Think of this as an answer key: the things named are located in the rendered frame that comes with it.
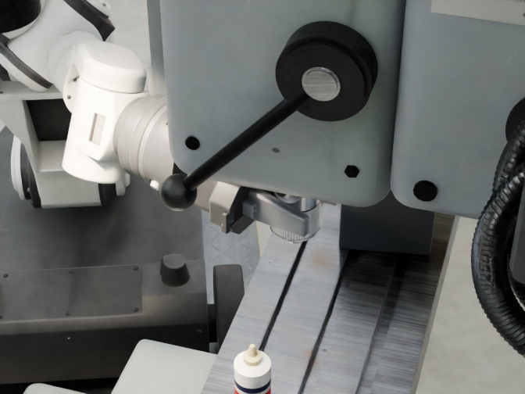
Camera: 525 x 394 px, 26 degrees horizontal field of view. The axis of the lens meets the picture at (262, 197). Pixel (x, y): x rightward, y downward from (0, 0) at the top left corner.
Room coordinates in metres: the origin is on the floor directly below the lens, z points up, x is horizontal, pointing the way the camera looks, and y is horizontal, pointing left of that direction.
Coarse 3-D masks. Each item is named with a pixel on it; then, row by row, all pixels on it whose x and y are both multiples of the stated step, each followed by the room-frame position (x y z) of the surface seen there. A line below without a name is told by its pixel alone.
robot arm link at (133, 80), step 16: (80, 48) 0.99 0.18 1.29; (96, 48) 1.00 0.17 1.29; (112, 48) 1.01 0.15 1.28; (80, 64) 0.96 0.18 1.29; (96, 64) 0.94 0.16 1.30; (112, 64) 0.95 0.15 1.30; (128, 64) 0.96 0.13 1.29; (64, 80) 1.02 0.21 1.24; (96, 80) 0.93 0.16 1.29; (112, 80) 0.93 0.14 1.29; (128, 80) 0.93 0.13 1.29; (144, 80) 0.95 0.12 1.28; (64, 96) 1.01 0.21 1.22
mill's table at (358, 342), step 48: (336, 240) 1.14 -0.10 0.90; (432, 240) 1.14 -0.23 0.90; (288, 288) 1.06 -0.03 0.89; (336, 288) 1.06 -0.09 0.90; (384, 288) 1.05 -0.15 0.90; (432, 288) 1.05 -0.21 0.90; (240, 336) 0.96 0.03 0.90; (288, 336) 0.96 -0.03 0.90; (336, 336) 0.96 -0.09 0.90; (384, 336) 0.98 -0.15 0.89; (288, 384) 0.89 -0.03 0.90; (336, 384) 0.89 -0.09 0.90; (384, 384) 0.89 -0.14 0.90
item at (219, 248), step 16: (208, 224) 1.77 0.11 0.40; (256, 224) 1.77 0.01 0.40; (208, 240) 1.72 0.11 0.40; (224, 240) 1.72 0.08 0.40; (240, 240) 1.72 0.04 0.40; (256, 240) 1.72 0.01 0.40; (208, 256) 1.67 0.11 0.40; (224, 256) 1.67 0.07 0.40; (240, 256) 1.67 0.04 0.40; (256, 256) 1.67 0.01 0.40; (208, 272) 1.63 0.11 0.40; (208, 288) 1.58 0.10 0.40; (16, 384) 1.34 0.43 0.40; (48, 384) 1.34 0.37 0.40; (64, 384) 1.34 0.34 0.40; (80, 384) 1.34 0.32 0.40; (96, 384) 1.34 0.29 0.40; (112, 384) 1.34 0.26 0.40
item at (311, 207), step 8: (272, 192) 0.80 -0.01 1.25; (288, 200) 0.79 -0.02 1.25; (296, 200) 0.79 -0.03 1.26; (304, 200) 0.79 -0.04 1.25; (312, 200) 0.80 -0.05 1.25; (320, 200) 0.81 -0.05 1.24; (296, 208) 0.79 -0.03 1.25; (304, 208) 0.79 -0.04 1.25; (312, 208) 0.80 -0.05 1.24; (320, 208) 0.81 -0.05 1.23; (312, 216) 0.80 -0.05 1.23; (312, 224) 0.80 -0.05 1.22; (272, 232) 0.80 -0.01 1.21; (280, 232) 0.79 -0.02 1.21; (288, 232) 0.79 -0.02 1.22; (312, 232) 0.80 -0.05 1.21; (288, 240) 0.79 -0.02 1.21; (296, 240) 0.79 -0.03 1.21; (304, 240) 0.79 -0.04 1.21
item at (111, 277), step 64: (0, 192) 1.66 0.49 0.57; (128, 192) 1.66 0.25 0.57; (0, 256) 1.48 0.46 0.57; (64, 256) 1.48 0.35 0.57; (128, 256) 1.48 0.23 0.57; (192, 256) 1.49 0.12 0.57; (0, 320) 1.31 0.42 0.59; (64, 320) 1.31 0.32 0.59; (128, 320) 1.31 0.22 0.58; (192, 320) 1.32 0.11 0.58; (0, 384) 1.29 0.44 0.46
